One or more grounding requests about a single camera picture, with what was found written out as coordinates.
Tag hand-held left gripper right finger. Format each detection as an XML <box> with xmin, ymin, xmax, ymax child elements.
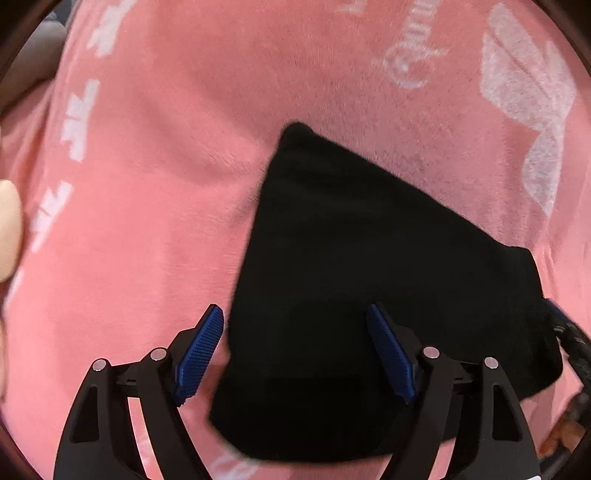
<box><xmin>366</xmin><ymin>302</ymin><xmax>542</xmax><ymax>480</ymax></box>

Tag black pants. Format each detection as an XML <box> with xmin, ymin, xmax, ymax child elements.
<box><xmin>209</xmin><ymin>121</ymin><xmax>565</xmax><ymax>463</ymax></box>

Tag cream flower plush pillow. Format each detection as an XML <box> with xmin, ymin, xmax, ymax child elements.
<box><xmin>0</xmin><ymin>179</ymin><xmax>23</xmax><ymax>284</ymax></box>

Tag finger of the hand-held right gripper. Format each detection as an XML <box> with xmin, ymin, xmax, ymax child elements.
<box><xmin>539</xmin><ymin>387</ymin><xmax>591</xmax><ymax>467</ymax></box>
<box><xmin>545</xmin><ymin>298</ymin><xmax>591</xmax><ymax>370</ymax></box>

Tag pink printed blanket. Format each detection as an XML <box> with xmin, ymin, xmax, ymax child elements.
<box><xmin>0</xmin><ymin>0</ymin><xmax>591</xmax><ymax>480</ymax></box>

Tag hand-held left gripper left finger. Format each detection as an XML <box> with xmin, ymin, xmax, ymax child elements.
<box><xmin>54</xmin><ymin>304</ymin><xmax>225</xmax><ymax>480</ymax></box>

